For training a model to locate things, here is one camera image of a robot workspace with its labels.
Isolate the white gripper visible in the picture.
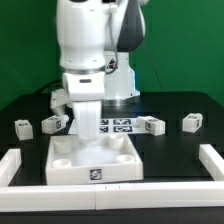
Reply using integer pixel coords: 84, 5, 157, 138
62, 72, 105, 141

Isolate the white square table top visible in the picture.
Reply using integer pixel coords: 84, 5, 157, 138
45, 133, 143, 185

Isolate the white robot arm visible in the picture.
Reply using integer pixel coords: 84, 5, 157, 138
56, 0, 149, 141

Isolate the white sheet with tags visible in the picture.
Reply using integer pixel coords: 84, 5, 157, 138
67, 117, 151, 136

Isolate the white U-shaped fence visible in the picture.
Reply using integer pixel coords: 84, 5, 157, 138
0, 149, 224, 212

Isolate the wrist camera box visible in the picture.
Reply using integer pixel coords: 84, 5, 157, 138
50, 88, 72, 116

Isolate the black cable at base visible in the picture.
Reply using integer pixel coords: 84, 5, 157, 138
34, 79, 64, 95

